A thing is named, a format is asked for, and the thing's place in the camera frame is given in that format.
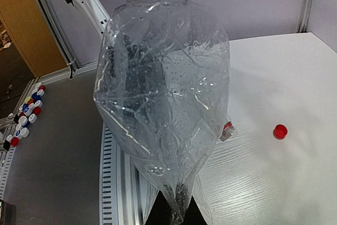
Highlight aluminium front table rail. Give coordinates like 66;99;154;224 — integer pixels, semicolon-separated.
99;124;158;224

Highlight brown wooden cabinet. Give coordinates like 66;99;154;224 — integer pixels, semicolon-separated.
1;0;67;77

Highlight clear bottle with red ring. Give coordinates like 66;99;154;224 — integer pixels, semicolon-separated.
220;121;235;142

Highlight pile of loose bottle caps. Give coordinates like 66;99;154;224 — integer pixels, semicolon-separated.
3;82;46;151

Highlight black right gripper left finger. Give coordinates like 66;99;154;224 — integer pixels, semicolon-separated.
148;192;173;225

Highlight right aluminium frame post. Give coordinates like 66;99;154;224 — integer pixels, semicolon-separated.
296;0;313;33

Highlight red bottle cap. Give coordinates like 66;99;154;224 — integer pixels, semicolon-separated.
273;124;288;140

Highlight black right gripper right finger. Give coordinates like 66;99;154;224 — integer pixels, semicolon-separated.
183;197;207;225

